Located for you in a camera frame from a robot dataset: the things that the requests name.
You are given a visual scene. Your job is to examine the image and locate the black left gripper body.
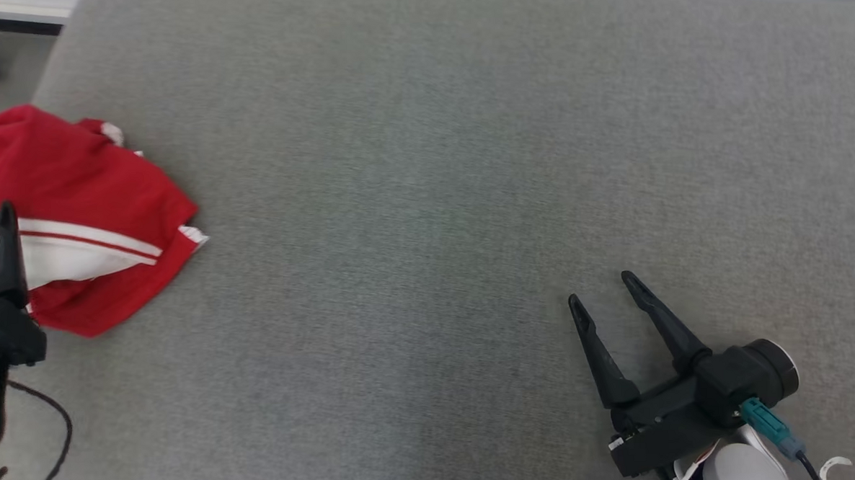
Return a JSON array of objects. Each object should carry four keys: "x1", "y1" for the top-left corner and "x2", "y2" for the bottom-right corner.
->
[{"x1": 0, "y1": 284, "x2": 52, "y2": 448}]

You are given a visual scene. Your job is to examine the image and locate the white table edge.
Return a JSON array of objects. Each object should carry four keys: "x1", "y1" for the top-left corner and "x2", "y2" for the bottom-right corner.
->
[{"x1": 0, "y1": 0, "x2": 84, "y2": 38}]

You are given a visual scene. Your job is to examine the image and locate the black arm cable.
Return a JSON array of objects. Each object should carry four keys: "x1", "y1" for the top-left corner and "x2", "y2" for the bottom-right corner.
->
[
  {"x1": 0, "y1": 377, "x2": 76, "y2": 480},
  {"x1": 797, "y1": 450, "x2": 827, "y2": 480}
]

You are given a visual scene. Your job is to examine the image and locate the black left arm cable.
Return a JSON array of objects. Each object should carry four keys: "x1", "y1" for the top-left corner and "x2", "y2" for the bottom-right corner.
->
[{"x1": 0, "y1": 377, "x2": 76, "y2": 480}]

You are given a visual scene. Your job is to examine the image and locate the teal right gripper connector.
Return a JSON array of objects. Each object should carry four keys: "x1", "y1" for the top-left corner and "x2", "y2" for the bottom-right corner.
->
[{"x1": 738, "y1": 395, "x2": 807, "y2": 462}]

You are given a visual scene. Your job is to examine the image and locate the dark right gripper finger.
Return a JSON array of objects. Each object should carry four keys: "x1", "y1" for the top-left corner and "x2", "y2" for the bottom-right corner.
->
[
  {"x1": 621, "y1": 267, "x2": 714, "y2": 377},
  {"x1": 568, "y1": 291, "x2": 642, "y2": 410}
]

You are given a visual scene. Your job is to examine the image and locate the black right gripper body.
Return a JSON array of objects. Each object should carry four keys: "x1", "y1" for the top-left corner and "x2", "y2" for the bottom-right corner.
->
[{"x1": 604, "y1": 337, "x2": 804, "y2": 479}]

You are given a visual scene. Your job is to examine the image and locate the red Bulls 23 jersey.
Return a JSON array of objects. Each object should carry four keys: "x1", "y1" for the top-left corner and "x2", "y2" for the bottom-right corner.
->
[{"x1": 0, "y1": 97, "x2": 214, "y2": 342}]

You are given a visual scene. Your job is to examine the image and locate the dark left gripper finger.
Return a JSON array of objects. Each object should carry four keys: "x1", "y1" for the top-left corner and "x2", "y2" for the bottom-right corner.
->
[{"x1": 0, "y1": 200, "x2": 30, "y2": 311}]

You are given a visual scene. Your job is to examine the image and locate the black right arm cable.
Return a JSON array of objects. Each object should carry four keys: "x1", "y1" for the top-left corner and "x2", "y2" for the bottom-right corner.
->
[{"x1": 797, "y1": 450, "x2": 827, "y2": 480}]

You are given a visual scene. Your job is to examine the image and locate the grey fabric sofa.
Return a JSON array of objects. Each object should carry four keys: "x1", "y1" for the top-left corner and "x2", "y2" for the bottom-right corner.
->
[{"x1": 0, "y1": 0, "x2": 855, "y2": 480}]

